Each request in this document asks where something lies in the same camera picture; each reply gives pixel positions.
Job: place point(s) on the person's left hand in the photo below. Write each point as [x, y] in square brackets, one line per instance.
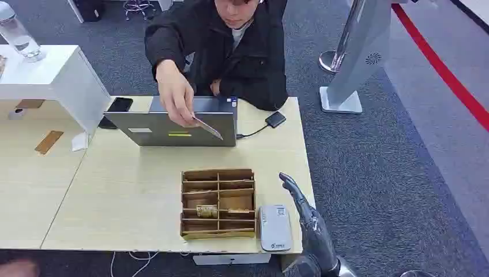
[216, 88]

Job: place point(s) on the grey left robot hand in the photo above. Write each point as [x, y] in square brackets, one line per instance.
[17, 269]

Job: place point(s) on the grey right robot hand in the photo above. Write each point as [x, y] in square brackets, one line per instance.
[317, 237]

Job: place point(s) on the person's right hand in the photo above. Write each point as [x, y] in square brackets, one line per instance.
[175, 95]

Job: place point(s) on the brown printed card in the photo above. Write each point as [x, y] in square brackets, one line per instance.
[208, 128]

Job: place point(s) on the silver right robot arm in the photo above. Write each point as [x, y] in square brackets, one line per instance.
[347, 269]

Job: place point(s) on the grey card reader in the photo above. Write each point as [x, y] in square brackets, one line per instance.
[275, 229]

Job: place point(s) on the grey laptop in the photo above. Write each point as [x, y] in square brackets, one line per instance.
[152, 132]

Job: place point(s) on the person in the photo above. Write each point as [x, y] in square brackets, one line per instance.
[252, 57]

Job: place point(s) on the black smartphone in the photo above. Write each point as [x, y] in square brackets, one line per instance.
[120, 104]

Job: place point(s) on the black external drive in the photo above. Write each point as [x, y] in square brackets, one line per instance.
[276, 119]

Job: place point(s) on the chrome stool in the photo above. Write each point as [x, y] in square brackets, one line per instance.
[138, 7]

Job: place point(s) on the wooden card box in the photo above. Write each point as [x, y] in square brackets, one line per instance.
[218, 198]

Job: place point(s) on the white paper slip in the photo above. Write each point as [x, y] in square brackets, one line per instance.
[80, 142]

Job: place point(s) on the chrome stanchion pole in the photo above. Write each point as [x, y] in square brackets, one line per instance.
[331, 61]

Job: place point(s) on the black bag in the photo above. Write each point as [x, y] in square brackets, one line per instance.
[89, 9]

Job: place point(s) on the brown cardboard strip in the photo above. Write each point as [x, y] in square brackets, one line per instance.
[49, 142]

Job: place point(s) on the white desk shelf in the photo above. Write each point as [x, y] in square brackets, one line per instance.
[38, 70]

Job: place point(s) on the brown tape patch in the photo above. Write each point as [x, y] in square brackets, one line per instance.
[29, 104]

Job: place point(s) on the grey kiosk stand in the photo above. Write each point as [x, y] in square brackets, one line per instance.
[363, 46]

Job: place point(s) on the small grey desk grommet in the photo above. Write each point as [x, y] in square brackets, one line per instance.
[17, 114]

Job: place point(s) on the clear water bottle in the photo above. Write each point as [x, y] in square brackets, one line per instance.
[19, 36]

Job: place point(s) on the red floor tape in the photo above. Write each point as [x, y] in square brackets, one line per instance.
[443, 70]

